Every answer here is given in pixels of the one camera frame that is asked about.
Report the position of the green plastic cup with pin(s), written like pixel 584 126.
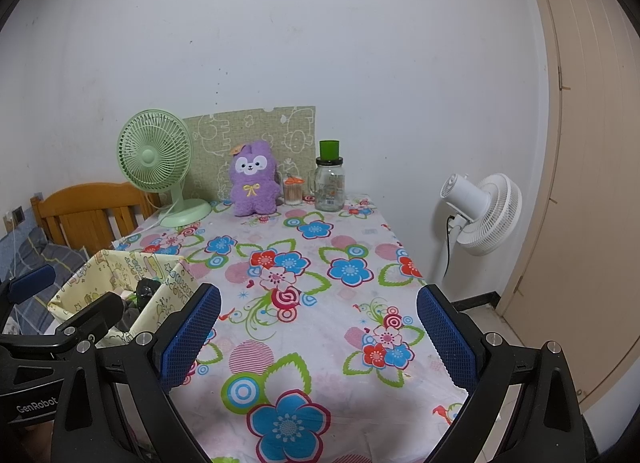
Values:
pixel 330 149

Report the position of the purple plush toy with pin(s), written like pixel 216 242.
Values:
pixel 254 183

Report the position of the green cartoon pattern board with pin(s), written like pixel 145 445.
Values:
pixel 250 125

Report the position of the white standing fan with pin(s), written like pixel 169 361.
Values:
pixel 492 218

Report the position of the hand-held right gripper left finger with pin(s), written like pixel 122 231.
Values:
pixel 190 338

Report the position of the blue plaid bedding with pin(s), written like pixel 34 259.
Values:
pixel 50 255

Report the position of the beige door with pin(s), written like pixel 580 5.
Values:
pixel 585 193

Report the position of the glass jar with black lid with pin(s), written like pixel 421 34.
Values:
pixel 330 188

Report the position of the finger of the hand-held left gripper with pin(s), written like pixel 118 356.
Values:
pixel 97 315
pixel 32 283

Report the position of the floral tablecloth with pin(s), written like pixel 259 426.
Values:
pixel 320 293

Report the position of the yellow cartoon print storage box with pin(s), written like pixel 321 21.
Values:
pixel 130 265

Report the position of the black plastic bag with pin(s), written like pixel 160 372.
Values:
pixel 147 289

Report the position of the toothpick jar with orange lid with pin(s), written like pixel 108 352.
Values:
pixel 293 193

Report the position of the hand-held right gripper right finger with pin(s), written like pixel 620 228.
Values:
pixel 447 338

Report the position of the green desk fan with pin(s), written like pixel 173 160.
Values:
pixel 152 155

